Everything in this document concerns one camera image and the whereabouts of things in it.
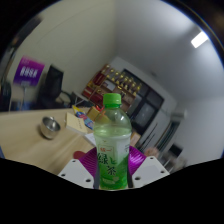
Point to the purple sign board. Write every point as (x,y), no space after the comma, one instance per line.
(29,70)

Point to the black office chair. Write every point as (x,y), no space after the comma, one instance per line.
(51,86)

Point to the black framed glass door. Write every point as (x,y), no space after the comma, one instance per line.
(146,103)

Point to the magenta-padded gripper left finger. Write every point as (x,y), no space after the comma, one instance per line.
(76,171)

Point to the green tea bottle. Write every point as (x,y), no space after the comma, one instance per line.
(112,140)

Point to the cream-coloured book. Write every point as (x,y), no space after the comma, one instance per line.
(76,123)

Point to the ceiling tube light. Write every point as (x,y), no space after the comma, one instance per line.
(199,39)

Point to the flat round red coaster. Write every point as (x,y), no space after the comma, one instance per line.
(78,155)

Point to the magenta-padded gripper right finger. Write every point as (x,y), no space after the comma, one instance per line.
(150,170)

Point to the wooden shelf unit with trophies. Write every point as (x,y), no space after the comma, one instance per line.
(106,85)

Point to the yellow booklet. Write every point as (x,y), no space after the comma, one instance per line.
(79,111)

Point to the pink flowers in white pot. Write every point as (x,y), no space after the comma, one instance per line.
(151,152)

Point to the small steel bowl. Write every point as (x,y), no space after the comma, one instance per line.
(50,127)

